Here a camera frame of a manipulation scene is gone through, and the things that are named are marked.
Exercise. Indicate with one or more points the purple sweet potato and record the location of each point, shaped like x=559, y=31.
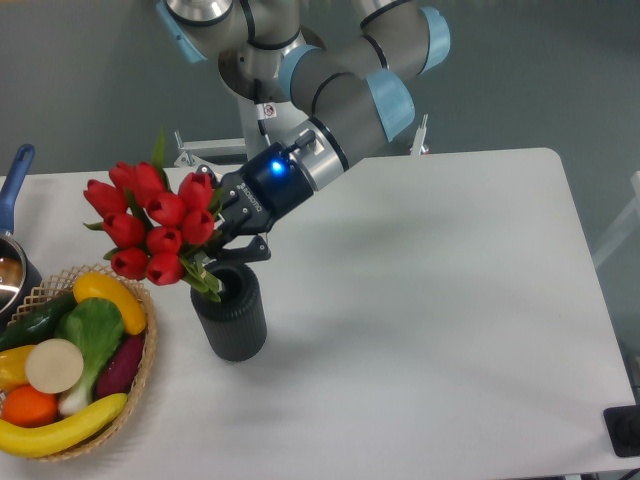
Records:
x=120, y=372

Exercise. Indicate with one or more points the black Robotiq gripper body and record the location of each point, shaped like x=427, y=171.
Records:
x=261, y=192

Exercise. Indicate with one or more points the white frame at right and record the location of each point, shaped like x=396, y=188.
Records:
x=619, y=230

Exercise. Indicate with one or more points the blue handled saucepan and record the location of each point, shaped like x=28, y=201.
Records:
x=18, y=275

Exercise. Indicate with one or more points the red tulip bouquet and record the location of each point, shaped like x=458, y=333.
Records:
x=159, y=233

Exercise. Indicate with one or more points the woven wicker basket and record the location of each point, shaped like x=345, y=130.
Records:
x=62, y=283

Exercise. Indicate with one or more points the dark grey ribbed vase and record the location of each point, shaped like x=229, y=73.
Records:
x=235, y=326

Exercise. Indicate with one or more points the yellow banana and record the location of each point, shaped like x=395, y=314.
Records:
x=64, y=434

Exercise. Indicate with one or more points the round beige radish slice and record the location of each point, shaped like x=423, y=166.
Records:
x=54, y=366

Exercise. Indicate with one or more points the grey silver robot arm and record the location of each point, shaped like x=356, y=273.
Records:
x=264, y=54

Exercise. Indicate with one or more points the orange fruit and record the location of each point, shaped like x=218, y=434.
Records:
x=28, y=407

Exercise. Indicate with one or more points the black device at edge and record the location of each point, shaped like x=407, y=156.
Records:
x=622, y=424

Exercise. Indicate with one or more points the green bok choy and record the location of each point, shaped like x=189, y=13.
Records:
x=95, y=327

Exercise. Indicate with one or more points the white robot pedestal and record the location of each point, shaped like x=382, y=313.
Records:
x=341, y=131

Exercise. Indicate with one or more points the yellow bell pepper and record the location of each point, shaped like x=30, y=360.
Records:
x=12, y=367

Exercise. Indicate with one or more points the dark green cucumber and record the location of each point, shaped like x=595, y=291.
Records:
x=39, y=324

